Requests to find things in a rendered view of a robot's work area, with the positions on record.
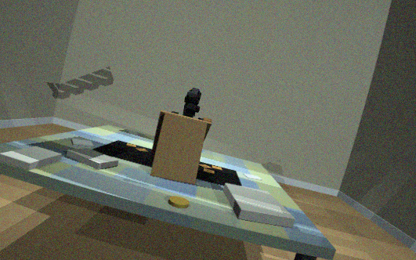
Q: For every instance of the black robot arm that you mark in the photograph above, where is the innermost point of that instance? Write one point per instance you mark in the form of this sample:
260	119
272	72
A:
191	100

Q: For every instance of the yellow round disc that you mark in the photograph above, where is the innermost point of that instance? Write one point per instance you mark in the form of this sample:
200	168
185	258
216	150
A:
178	202

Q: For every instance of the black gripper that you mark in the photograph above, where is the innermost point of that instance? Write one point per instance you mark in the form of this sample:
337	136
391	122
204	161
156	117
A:
186	114

